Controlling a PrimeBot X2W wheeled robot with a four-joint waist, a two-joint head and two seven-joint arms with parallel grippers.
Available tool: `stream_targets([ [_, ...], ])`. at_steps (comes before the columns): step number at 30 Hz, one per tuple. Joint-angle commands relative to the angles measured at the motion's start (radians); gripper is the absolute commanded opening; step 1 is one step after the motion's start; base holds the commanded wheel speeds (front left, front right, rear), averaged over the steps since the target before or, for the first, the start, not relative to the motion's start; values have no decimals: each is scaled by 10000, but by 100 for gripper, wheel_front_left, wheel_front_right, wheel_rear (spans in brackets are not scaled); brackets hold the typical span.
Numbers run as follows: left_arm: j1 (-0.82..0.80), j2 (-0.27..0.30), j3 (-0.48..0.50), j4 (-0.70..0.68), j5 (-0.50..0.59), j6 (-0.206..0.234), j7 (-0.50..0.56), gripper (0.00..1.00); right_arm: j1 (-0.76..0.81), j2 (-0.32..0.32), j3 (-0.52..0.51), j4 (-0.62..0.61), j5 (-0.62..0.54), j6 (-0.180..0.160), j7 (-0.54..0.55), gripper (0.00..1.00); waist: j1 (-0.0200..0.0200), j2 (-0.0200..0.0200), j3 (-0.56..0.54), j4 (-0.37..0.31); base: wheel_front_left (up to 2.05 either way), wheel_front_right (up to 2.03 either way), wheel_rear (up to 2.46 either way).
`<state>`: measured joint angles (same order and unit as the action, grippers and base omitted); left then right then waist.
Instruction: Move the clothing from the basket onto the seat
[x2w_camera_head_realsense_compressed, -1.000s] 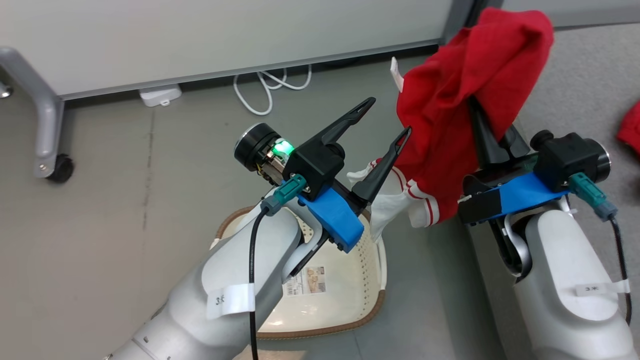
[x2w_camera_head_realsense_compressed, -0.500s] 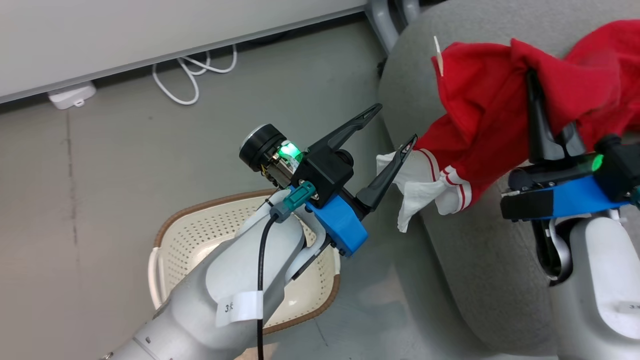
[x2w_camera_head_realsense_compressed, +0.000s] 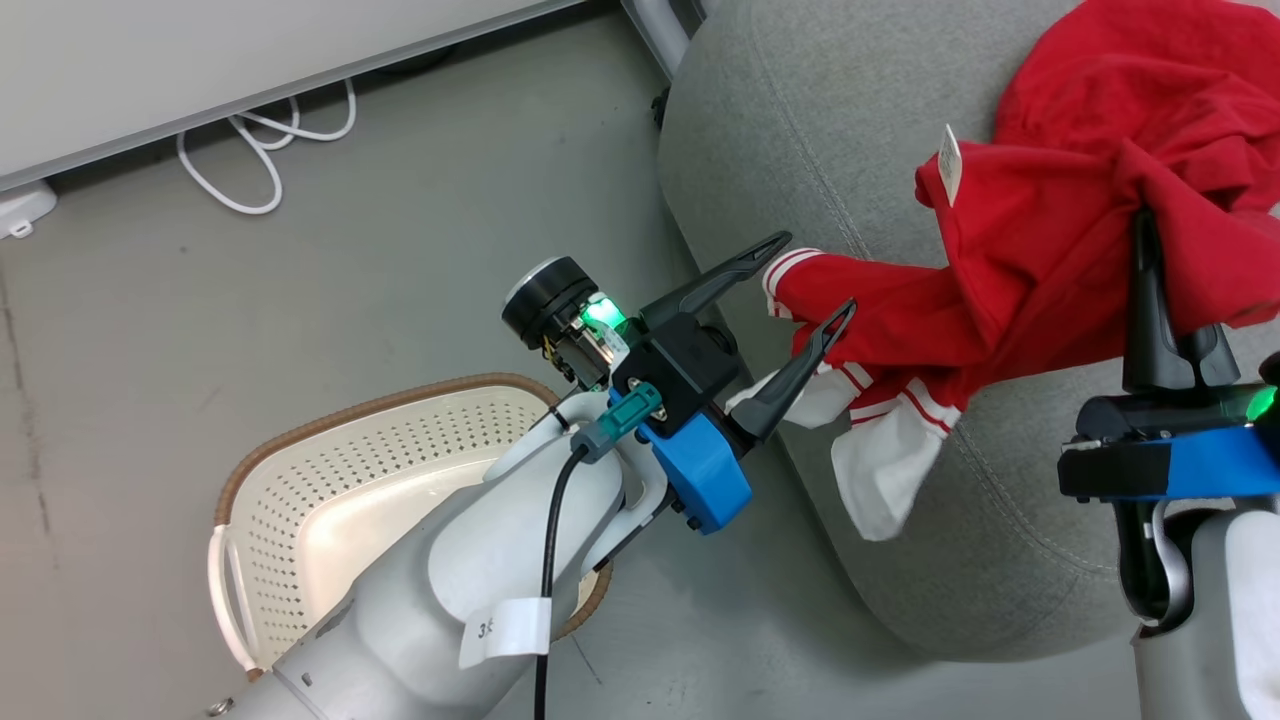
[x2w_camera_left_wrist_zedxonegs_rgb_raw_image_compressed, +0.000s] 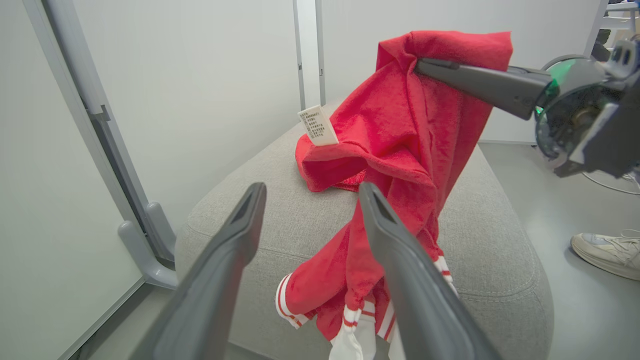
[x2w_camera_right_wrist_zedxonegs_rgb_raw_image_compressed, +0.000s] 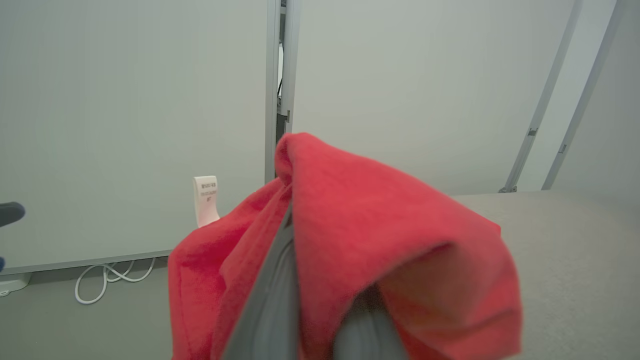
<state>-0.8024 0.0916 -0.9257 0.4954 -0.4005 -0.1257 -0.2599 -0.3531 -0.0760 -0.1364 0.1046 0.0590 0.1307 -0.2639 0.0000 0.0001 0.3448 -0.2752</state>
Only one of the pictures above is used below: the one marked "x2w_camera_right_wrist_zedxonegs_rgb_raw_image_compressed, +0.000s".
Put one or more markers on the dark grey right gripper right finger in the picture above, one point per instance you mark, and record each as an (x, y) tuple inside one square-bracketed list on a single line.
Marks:
[(367, 335)]

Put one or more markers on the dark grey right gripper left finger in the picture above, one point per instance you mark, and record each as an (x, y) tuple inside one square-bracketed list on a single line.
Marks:
[(270, 310)]

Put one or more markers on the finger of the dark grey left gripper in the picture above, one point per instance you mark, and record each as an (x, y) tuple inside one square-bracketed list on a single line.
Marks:
[(10, 214)]

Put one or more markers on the red sweatshirt garment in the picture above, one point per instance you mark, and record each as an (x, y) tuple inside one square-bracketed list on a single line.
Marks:
[(375, 210)]

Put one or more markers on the white printed paper label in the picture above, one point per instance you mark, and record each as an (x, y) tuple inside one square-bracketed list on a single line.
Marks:
[(206, 200)]

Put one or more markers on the vertical aluminium frame post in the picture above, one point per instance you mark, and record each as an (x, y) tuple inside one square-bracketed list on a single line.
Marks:
[(291, 60), (272, 90)]

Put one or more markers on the slanted aluminium frame strut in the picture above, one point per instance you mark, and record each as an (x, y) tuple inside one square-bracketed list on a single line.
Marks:
[(542, 100), (585, 100)]

